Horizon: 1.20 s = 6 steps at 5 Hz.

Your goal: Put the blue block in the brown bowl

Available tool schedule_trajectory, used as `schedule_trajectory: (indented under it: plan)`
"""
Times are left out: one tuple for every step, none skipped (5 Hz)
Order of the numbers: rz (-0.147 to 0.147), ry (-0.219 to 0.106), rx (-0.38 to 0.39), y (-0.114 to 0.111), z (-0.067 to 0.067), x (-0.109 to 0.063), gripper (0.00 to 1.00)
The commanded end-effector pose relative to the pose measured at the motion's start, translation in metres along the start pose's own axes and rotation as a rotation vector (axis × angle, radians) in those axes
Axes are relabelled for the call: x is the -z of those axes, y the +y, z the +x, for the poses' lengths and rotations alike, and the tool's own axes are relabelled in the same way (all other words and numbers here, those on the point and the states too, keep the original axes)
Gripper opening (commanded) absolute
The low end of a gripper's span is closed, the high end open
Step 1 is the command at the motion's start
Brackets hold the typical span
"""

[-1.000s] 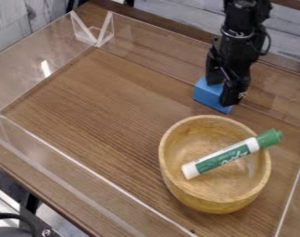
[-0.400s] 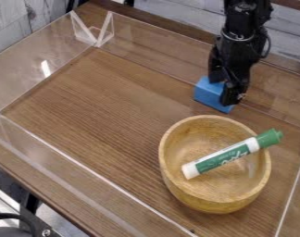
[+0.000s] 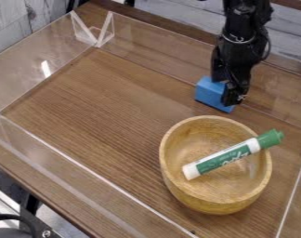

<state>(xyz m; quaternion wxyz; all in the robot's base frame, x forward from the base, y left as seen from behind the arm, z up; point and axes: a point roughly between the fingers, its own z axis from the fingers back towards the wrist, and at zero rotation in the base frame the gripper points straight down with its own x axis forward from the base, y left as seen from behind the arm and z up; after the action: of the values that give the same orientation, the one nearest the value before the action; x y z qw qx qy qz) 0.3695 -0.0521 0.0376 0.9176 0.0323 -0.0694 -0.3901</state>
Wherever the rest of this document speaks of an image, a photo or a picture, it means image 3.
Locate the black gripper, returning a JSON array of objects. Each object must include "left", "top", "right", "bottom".
[{"left": 211, "top": 31, "right": 270, "bottom": 106}]

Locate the blue foam block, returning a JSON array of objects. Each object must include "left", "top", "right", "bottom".
[{"left": 195, "top": 76, "right": 235, "bottom": 113}]

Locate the light wooden bowl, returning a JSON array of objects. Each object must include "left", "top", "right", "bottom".
[{"left": 159, "top": 115, "right": 273, "bottom": 215}]

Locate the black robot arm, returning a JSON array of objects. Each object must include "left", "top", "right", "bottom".
[{"left": 210, "top": 0, "right": 274, "bottom": 106}]

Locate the green and white marker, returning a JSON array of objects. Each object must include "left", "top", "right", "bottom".
[{"left": 182, "top": 129, "right": 285, "bottom": 180}]

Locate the clear acrylic tray wall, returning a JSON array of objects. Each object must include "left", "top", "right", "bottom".
[{"left": 0, "top": 6, "right": 301, "bottom": 238}]

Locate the black metal bracket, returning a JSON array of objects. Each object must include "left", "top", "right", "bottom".
[{"left": 19, "top": 208, "right": 62, "bottom": 238}]

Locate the black cable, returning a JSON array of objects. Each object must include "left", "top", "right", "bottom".
[{"left": 0, "top": 213, "right": 37, "bottom": 238}]

